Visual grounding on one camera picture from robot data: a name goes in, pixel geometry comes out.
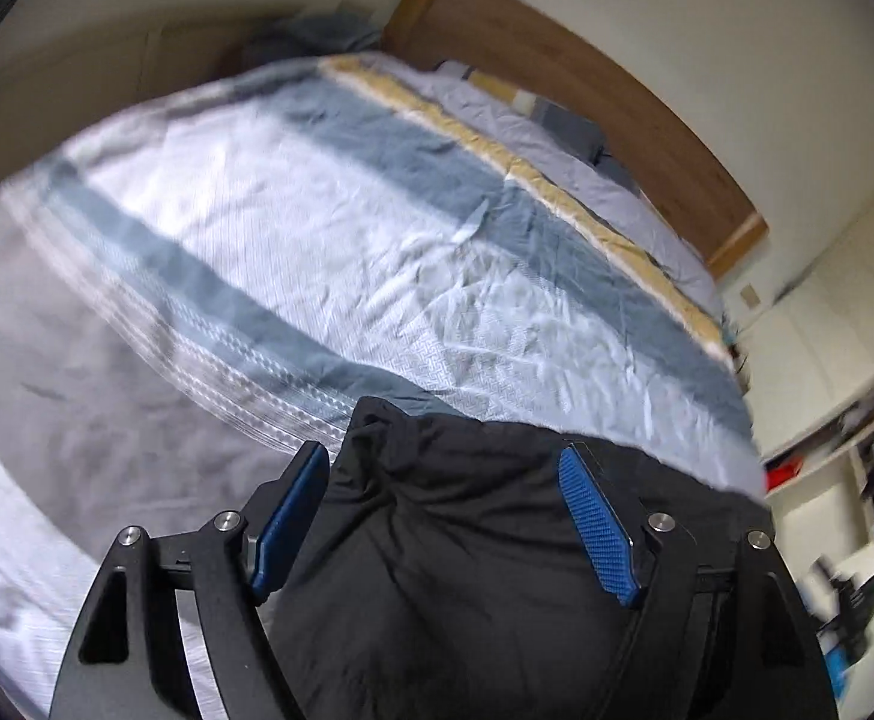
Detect black puffer jacket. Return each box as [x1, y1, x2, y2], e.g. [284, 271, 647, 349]
[256, 395, 777, 720]

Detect white wardrobe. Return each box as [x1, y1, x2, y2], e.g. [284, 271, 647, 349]
[743, 200, 874, 717]

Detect striped duvet cover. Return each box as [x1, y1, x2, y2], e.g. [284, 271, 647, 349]
[0, 55, 764, 718]

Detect grey blue pillow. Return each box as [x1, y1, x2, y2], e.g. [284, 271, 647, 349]
[435, 60, 639, 193]

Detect lavender bed sheet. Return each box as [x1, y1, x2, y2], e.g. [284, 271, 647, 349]
[359, 52, 723, 323]

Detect dark blue cloth pile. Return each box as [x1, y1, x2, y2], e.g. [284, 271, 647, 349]
[240, 10, 382, 70]

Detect wooden headboard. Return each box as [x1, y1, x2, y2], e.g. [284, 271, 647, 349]
[382, 0, 769, 278]

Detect beige wall socket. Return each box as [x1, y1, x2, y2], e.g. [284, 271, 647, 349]
[740, 284, 761, 310]

